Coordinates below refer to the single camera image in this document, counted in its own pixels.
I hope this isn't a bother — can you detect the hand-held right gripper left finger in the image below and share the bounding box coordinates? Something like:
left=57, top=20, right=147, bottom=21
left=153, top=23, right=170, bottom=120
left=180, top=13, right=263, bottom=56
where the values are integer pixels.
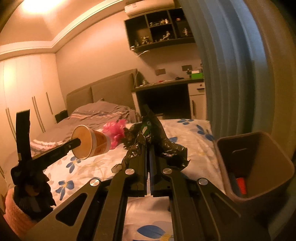
left=24, top=139, right=148, bottom=241

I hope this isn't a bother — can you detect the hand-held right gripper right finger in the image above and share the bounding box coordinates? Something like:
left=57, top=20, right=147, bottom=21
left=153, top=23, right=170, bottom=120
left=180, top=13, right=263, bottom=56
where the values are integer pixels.
left=149, top=146, right=271, bottom=241

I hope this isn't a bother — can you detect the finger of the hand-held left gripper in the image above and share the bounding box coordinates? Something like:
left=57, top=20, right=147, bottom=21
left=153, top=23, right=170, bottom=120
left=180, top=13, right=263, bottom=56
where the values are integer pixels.
left=31, top=137, right=82, bottom=171

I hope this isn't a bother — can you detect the black plastic bag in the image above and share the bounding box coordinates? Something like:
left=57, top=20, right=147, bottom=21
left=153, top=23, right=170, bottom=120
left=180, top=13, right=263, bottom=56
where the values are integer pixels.
left=111, top=104, right=189, bottom=176

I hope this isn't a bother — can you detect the orange and white paper cup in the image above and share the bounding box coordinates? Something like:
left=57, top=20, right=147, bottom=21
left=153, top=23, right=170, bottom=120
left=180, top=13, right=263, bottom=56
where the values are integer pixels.
left=71, top=125, right=112, bottom=160

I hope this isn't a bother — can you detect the brown trash bin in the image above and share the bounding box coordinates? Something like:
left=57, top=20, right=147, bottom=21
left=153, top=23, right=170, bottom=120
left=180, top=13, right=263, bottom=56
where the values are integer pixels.
left=214, top=131, right=295, bottom=226

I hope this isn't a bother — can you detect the person's left forearm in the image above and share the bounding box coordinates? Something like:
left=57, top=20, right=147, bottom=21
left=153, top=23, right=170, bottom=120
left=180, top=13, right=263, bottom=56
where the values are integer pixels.
left=3, top=188, right=38, bottom=241

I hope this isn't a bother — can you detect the person's left hand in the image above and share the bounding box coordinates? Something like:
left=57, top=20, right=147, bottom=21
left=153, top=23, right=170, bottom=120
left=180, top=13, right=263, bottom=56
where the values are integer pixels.
left=13, top=171, right=57, bottom=219

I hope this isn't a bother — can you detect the shiny black plastic wrapper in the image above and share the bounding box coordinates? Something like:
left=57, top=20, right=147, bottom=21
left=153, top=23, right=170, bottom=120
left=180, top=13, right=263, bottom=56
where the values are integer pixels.
left=124, top=126, right=142, bottom=149

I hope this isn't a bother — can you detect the black bedside stand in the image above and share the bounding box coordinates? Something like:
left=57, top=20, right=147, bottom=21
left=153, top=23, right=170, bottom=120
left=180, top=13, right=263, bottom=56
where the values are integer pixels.
left=55, top=110, right=68, bottom=123

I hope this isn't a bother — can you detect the white floral blanket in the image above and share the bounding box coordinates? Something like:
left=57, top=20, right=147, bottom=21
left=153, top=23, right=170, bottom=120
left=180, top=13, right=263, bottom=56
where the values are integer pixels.
left=43, top=119, right=228, bottom=241

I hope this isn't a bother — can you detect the white wardrobe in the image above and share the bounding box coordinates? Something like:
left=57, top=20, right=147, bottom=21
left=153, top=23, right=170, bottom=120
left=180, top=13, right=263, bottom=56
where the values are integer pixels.
left=0, top=54, right=66, bottom=183

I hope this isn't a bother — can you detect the small pink plastic bag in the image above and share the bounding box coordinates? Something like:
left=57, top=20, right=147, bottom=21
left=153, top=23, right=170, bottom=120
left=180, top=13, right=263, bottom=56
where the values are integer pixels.
left=102, top=120, right=127, bottom=150

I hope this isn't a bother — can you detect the grey striped bedding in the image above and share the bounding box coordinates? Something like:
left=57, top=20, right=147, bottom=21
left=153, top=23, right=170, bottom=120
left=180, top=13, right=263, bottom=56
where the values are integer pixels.
left=6, top=100, right=142, bottom=167

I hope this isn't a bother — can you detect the grey padded headboard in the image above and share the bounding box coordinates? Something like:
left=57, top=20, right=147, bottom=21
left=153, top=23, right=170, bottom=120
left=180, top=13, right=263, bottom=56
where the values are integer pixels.
left=66, top=68, right=138, bottom=114

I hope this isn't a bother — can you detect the white drawer cabinet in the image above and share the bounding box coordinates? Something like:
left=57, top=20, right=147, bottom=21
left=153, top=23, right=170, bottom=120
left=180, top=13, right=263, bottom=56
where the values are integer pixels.
left=188, top=82, right=207, bottom=120

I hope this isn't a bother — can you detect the dark desk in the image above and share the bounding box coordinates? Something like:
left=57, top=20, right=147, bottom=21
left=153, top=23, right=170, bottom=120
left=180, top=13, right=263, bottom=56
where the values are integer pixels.
left=131, top=77, right=205, bottom=121

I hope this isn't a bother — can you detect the red printed paper cup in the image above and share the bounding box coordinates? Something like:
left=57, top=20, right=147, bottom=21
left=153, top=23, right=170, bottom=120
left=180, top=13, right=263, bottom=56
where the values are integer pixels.
left=235, top=177, right=247, bottom=194

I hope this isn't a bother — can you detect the blue curtain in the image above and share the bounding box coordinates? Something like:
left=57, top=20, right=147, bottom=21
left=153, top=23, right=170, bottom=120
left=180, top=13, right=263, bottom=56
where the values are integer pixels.
left=177, top=0, right=289, bottom=149

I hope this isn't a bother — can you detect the group of small figurines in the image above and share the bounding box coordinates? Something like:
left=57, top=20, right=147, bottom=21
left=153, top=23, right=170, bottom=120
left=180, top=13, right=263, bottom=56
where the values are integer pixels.
left=134, top=17, right=189, bottom=47

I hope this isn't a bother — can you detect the white air conditioner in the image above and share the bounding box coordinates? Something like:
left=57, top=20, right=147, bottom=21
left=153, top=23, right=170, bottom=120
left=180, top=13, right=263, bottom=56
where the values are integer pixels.
left=124, top=0, right=176, bottom=16

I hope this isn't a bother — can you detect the dark wall shelf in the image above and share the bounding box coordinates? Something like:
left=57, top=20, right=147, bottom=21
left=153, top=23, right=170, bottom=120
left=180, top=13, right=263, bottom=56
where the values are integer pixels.
left=124, top=7, right=196, bottom=53

